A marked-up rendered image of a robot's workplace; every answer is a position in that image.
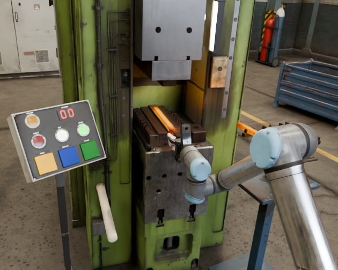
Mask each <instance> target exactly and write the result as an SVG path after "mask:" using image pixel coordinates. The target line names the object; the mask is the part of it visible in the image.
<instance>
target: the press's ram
mask: <svg viewBox="0 0 338 270"><path fill-rule="evenodd" d="M206 1H207V0H134V18H133V53H134V54H135V55H136V56H137V57H138V58H139V59H140V60H142V61H154V60H155V59H156V60H158V61H186V59H188V60H201V57H202V45H203V32H204V21H205V9H206Z"/></svg>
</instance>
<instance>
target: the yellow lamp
mask: <svg viewBox="0 0 338 270"><path fill-rule="evenodd" d="M27 124H28V125H29V126H36V125H37V124H38V119H37V118H36V117H35V116H29V117H28V118H27Z"/></svg>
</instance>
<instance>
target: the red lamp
mask: <svg viewBox="0 0 338 270"><path fill-rule="evenodd" d="M33 143H34V145H36V146H38V147H41V146H42V145H43V144H44V143H45V140H44V139H43V137H41V136H36V137H35V138H34V139H33Z"/></svg>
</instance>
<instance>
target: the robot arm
mask: <svg viewBox="0 0 338 270"><path fill-rule="evenodd" d="M180 134H181V138H178V139H176V137H175V136H173V135H172V134H171V133H168V134H167V137H168V144H169V146H170V147H171V146H172V144H173V145H175V150H173V154H174V153H175V154H174V156H175V157H176V158H180V160H181V161H182V163H183V164H184V165H185V167H186V168H187V174H186V187H185V198H186V199H187V200H188V201H190V202H191V203H195V204H199V203H202V202H203V201H204V200H205V197H207V196H210V195H213V194H217V193H220V192H224V191H229V190H231V189H232V188H233V187H234V186H236V185H238V184H241V183H243V182H245V181H247V180H249V179H252V178H254V177H256V176H258V175H261V174H263V173H265V175H266V176H267V179H268V183H269V186H270V189H271V192H272V195H273V198H274V201H275V205H276V208H277V211H278V214H279V217H280V220H281V224H282V227H283V230H284V233H285V236H286V240H287V242H288V246H289V249H290V252H291V255H292V258H293V262H294V265H295V268H296V270H338V266H337V263H336V260H335V257H334V254H333V251H332V248H331V245H330V242H329V239H328V236H327V233H326V231H325V227H324V224H323V222H322V219H321V216H320V213H319V210H318V207H317V203H316V201H315V198H314V195H313V192H312V189H311V186H310V183H309V181H308V178H307V174H306V171H305V168H304V163H303V161H304V160H306V159H308V158H309V157H311V156H312V155H313V154H314V153H315V151H316V150H317V147H318V137H317V134H316V133H315V131H314V130H313V129H312V128H311V127H309V126H308V125H306V124H303V123H291V124H287V125H281V126H275V127H268V128H266V129H262V130H260V131H258V132H257V133H256V134H255V135H254V136H253V138H252V141H251V143H250V156H248V157H246V158H244V159H242V160H241V161H239V162H237V163H235V164H233V165H232V166H230V167H228V168H226V169H224V170H221V171H220V172H218V173H216V174H212V175H210V173H211V166H210V164H209V162H208V161H207V160H206V159H205V158H204V157H203V156H202V155H201V153H200V152H199V151H198V150H197V149H196V148H195V147H194V146H192V139H191V130H190V125H189V124H183V125H181V126H180ZM177 155H179V156H178V157H177Z"/></svg>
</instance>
